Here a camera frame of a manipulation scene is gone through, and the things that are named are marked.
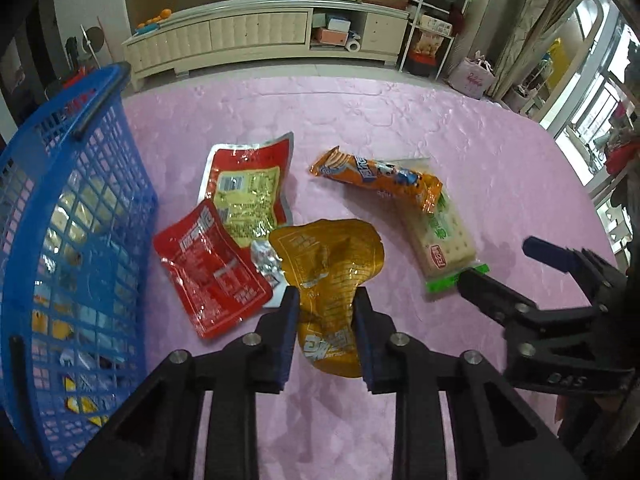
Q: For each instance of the green white cracker pack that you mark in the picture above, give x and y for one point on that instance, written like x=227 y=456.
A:
x=441 y=242

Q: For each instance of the pink tote bag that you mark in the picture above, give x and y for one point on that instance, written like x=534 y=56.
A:
x=472 y=76

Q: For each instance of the white metal shelf rack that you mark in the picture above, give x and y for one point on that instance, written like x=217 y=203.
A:
x=433 y=27

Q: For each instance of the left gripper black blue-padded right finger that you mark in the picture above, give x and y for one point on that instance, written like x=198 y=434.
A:
x=496 y=434

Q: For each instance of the oranges on cabinet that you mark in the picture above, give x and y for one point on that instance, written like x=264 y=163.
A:
x=162 y=16

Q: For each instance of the small red snack pouch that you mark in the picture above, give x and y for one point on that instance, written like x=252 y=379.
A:
x=216 y=282

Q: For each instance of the large red silver snack pouch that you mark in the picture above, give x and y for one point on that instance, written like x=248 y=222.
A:
x=245 y=184

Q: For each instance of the blue plastic basket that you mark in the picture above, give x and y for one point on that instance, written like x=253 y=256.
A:
x=77 y=216

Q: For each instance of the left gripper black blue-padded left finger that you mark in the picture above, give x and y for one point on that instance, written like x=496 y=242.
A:
x=153 y=435

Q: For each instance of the orange wafer snack pack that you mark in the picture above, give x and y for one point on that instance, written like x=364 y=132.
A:
x=416 y=188

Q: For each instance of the cream tv cabinet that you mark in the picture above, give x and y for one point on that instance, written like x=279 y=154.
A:
x=236 y=31

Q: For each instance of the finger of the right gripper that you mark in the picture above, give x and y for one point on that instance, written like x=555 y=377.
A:
x=492 y=298
x=600 y=282

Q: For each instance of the yellow-orange snack pouch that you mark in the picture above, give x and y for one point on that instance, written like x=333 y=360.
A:
x=327 y=260

